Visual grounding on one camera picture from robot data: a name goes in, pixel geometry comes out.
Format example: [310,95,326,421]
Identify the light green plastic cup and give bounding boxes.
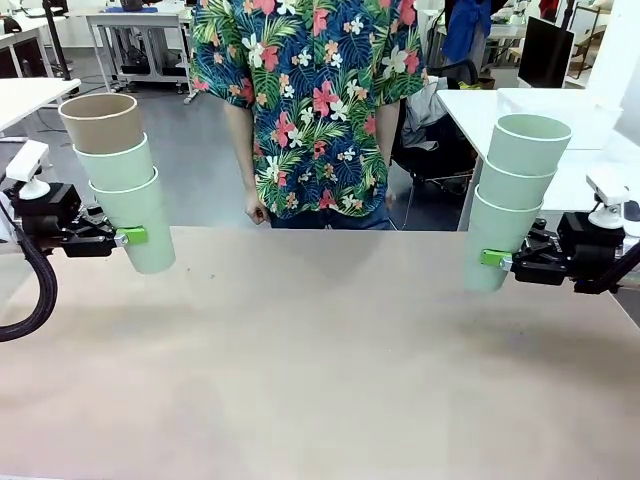
[463,183,545,294]
[486,114,573,177]
[73,132,155,193]
[88,167,177,276]
[478,153,559,211]

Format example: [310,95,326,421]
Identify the brown plastic cup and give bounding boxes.
[58,93,147,155]

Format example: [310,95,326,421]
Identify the black left arm hose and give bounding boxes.
[0,202,59,344]

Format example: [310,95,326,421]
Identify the white table with clamp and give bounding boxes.
[0,78,82,133]

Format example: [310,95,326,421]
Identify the person's right forearm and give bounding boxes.
[223,99,260,197]

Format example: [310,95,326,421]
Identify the white metal-frame desk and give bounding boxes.
[85,9,197,105]

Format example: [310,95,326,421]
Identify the black office chair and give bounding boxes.
[392,59,482,196]

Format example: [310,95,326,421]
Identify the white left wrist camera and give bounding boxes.
[4,139,51,201]

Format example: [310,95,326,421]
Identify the blue jacket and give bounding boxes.
[442,0,494,64]

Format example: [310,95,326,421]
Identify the dark blue jeans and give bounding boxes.
[269,209,397,232]

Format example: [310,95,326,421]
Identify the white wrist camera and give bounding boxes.
[4,139,51,201]
[585,172,632,230]

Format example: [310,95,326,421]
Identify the white desk dark cabinet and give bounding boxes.
[0,14,69,80]

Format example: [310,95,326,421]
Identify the black stand pole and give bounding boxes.
[42,0,72,81]

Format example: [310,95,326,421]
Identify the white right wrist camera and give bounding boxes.
[585,172,632,230]

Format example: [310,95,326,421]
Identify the person in floral shirt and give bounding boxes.
[189,0,430,221]

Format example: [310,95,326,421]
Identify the person's right hand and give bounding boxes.
[243,192,272,229]

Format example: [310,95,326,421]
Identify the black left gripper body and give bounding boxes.
[12,183,82,252]

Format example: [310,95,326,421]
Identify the grey garment on chair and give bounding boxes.
[402,89,450,151]

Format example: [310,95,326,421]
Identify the black computer monitor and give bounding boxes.
[517,15,576,90]

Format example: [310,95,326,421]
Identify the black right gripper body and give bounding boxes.
[557,212,626,286]

